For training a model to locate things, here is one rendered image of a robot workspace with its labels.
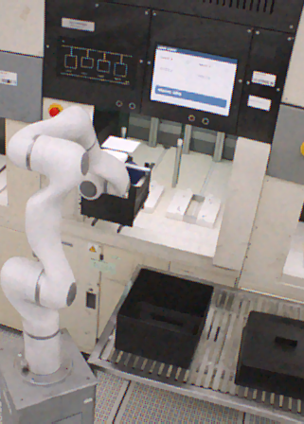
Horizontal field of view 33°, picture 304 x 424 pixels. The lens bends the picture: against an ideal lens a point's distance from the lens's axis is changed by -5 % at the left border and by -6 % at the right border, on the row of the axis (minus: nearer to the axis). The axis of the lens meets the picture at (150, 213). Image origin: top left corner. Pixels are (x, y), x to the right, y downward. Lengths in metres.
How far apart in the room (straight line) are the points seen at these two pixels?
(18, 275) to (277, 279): 1.10
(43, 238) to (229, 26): 0.91
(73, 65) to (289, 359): 1.29
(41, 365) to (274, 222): 1.00
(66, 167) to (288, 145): 0.86
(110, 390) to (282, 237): 1.20
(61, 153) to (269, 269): 1.12
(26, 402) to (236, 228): 0.98
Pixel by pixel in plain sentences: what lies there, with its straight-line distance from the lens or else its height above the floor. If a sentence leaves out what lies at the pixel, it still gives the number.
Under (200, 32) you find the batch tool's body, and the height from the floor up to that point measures 1.75.
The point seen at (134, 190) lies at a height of 1.16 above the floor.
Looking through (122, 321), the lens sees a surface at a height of 0.91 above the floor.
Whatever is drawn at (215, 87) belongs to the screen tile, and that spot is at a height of 1.57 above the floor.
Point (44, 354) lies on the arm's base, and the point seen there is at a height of 0.88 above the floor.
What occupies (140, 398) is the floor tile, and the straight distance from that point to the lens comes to 2.71.
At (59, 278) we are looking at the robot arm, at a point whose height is 1.20.
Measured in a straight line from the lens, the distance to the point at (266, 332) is 1.91.
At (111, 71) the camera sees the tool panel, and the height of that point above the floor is 1.55.
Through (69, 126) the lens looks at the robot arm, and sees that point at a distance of 1.44.
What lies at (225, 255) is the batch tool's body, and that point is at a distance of 2.10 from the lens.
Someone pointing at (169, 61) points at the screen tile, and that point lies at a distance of 1.87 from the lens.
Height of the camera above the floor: 2.15
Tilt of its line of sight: 33 degrees down
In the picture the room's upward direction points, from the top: 7 degrees clockwise
